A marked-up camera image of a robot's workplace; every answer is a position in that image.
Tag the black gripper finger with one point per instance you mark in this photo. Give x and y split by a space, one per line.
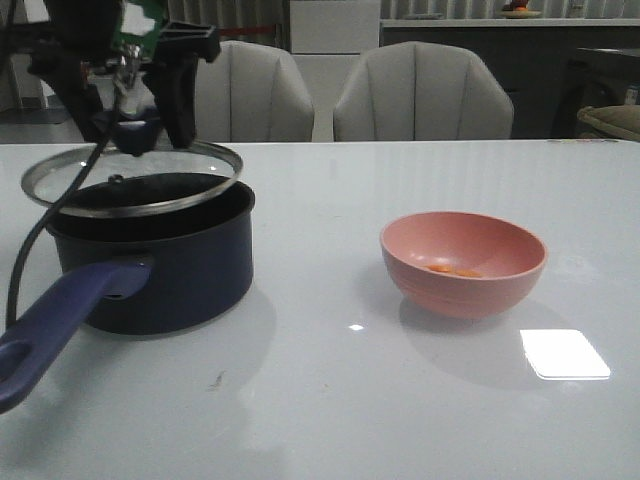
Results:
81 98
172 84

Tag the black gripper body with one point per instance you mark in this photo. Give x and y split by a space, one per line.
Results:
97 32

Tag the glass lid with blue knob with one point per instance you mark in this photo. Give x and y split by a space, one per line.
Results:
139 173

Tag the orange ham slices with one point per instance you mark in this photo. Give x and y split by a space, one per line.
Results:
453 270

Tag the pink bowl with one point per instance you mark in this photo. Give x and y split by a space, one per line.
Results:
510 258

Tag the left beige upholstered chair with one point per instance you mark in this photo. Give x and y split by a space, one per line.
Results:
252 93

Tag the beige upholstered chair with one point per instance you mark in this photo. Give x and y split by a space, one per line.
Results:
252 93
416 91

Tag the red belt barrier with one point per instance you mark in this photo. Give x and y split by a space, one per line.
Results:
253 30

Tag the grey pleated curtain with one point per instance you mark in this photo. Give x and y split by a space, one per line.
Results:
237 13

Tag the white refrigerator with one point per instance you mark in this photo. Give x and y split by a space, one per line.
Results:
326 38

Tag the dark blue saucepan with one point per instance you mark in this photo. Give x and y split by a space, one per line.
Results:
134 276

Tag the right beige upholstered chair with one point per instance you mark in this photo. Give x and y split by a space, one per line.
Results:
416 91

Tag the flat tray on counter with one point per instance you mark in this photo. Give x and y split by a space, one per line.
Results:
424 16

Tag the fruit plate on counter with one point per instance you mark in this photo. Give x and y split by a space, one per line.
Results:
518 9

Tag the dark kitchen counter cabinet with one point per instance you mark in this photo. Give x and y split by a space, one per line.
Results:
530 58

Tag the olive cushion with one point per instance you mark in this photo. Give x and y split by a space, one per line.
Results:
620 121

